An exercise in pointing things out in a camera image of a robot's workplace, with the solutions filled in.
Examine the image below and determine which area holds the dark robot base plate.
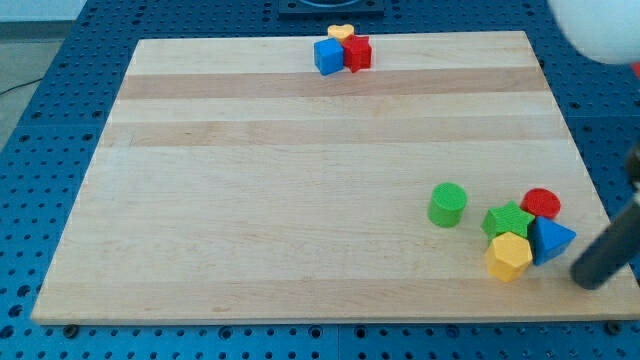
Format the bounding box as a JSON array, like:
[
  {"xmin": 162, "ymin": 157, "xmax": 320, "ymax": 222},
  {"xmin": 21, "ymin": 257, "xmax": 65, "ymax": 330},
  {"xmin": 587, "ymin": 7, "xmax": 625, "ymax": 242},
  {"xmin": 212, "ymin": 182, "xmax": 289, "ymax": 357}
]
[{"xmin": 276, "ymin": 0, "xmax": 385, "ymax": 19}]

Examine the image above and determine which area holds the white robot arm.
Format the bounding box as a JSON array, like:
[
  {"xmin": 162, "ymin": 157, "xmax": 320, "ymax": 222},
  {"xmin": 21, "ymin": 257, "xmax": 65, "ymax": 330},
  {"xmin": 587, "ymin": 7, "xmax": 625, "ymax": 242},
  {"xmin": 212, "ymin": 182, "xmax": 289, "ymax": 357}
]
[{"xmin": 547, "ymin": 0, "xmax": 639, "ymax": 65}]

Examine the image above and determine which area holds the yellow heart block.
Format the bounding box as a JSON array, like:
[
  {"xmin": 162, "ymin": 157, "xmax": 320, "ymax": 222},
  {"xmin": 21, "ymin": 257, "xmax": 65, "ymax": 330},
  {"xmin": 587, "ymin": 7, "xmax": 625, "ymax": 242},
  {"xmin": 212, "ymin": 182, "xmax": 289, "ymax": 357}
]
[{"xmin": 327, "ymin": 24, "xmax": 355, "ymax": 43}]

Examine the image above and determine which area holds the blue cube block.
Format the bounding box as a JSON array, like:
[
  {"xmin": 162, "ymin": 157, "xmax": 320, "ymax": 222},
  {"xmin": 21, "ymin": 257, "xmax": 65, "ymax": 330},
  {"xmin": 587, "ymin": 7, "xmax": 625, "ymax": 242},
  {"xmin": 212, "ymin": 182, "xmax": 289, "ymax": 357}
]
[{"xmin": 314, "ymin": 38, "xmax": 344, "ymax": 76}]

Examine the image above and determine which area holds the red star block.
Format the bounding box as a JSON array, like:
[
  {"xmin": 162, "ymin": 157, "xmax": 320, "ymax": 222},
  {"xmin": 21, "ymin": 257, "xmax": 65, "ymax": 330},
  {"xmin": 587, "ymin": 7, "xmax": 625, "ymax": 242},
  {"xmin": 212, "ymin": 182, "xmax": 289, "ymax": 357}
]
[{"xmin": 342, "ymin": 35, "xmax": 372, "ymax": 73}]

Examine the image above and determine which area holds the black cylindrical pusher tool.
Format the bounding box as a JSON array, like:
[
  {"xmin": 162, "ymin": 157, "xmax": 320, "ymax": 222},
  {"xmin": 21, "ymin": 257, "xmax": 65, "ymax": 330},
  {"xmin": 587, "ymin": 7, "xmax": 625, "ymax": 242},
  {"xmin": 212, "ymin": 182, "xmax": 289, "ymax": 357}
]
[{"xmin": 570, "ymin": 143, "xmax": 639, "ymax": 290}]

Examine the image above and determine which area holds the green star block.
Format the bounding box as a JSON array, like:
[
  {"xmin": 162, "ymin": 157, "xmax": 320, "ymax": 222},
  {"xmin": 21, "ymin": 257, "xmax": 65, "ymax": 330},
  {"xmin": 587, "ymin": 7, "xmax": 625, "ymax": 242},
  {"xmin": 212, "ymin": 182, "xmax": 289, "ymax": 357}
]
[{"xmin": 481, "ymin": 201, "xmax": 535, "ymax": 243}]

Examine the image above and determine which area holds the wooden board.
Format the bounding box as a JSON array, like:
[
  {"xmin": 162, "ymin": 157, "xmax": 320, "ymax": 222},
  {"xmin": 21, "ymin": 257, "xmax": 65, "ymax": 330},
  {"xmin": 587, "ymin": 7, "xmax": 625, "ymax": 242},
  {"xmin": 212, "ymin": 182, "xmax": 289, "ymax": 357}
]
[{"xmin": 32, "ymin": 31, "xmax": 639, "ymax": 325}]

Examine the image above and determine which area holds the black cable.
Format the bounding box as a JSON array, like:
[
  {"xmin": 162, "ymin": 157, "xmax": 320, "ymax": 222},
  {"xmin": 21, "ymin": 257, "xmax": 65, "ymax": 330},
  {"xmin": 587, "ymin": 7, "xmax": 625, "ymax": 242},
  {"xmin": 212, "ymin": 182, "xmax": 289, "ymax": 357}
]
[{"xmin": 0, "ymin": 77, "xmax": 44, "ymax": 97}]

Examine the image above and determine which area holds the blue triangle block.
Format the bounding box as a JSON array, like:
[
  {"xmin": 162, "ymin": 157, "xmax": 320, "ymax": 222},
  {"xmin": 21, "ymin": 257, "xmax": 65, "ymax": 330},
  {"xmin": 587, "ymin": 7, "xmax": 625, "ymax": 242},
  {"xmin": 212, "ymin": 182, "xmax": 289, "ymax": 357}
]
[{"xmin": 528, "ymin": 216, "xmax": 576, "ymax": 266}]

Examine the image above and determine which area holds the yellow hexagon block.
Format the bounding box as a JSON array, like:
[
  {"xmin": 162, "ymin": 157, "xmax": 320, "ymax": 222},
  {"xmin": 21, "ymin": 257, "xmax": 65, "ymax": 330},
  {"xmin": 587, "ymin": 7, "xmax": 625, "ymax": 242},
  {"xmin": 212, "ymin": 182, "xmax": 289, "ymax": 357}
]
[{"xmin": 485, "ymin": 232, "xmax": 533, "ymax": 283}]

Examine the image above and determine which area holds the red cylinder block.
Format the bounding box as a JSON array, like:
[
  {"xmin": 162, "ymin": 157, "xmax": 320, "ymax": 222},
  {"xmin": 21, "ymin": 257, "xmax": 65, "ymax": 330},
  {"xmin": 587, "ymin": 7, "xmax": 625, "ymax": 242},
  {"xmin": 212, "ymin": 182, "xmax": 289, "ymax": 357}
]
[{"xmin": 520, "ymin": 188, "xmax": 562, "ymax": 220}]

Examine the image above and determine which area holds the green cylinder block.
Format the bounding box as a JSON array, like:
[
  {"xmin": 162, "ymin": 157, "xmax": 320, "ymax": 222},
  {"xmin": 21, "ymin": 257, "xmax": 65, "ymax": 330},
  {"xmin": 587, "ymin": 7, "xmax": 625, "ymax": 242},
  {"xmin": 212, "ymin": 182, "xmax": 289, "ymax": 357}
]
[{"xmin": 427, "ymin": 182, "xmax": 467, "ymax": 228}]

